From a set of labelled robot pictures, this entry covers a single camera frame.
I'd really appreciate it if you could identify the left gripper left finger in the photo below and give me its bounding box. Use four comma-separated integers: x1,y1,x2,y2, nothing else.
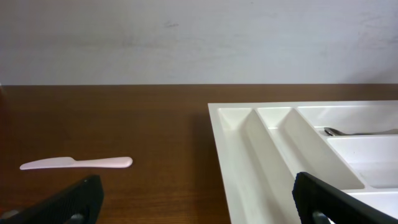
1,175,104,224

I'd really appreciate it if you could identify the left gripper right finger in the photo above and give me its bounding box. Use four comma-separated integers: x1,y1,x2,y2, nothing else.
292,172,397,224

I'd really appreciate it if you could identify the metal tablespoon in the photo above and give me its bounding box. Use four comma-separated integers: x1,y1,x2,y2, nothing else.
324,127,397,136

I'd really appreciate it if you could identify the pink plastic knife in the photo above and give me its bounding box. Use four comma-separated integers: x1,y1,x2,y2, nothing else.
20,157,133,170

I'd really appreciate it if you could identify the white plastic cutlery tray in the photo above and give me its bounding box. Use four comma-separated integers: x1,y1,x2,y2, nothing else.
208,101,397,223

